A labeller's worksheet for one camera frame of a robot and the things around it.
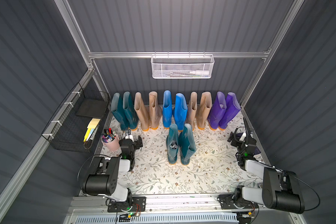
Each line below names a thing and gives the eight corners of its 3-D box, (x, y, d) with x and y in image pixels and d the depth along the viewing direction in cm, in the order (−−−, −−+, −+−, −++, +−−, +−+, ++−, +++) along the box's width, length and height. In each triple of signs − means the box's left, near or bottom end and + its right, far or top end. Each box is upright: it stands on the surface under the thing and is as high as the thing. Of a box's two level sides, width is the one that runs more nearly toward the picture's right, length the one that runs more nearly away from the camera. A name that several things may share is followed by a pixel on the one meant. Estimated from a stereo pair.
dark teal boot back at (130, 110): (133, 136, 103) (123, 112, 83) (130, 117, 115) (121, 92, 94) (143, 133, 105) (136, 109, 84) (139, 115, 116) (132, 90, 96)
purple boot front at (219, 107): (204, 131, 106) (212, 106, 86) (207, 116, 116) (215, 91, 95) (215, 133, 104) (226, 109, 84) (217, 118, 114) (227, 93, 94)
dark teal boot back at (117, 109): (123, 135, 103) (111, 111, 83) (122, 118, 114) (111, 93, 93) (132, 133, 104) (122, 109, 84) (130, 117, 115) (121, 92, 94)
